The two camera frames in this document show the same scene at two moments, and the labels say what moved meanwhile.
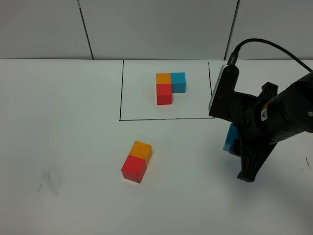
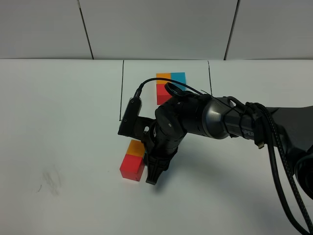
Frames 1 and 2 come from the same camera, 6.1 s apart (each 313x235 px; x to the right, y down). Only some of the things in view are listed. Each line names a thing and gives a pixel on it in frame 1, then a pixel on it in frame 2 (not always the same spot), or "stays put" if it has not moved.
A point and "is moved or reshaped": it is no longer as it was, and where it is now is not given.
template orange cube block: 163,78 stays put
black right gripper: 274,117 -> 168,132
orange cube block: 142,150 is moved or reshaped
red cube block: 134,168 stays put
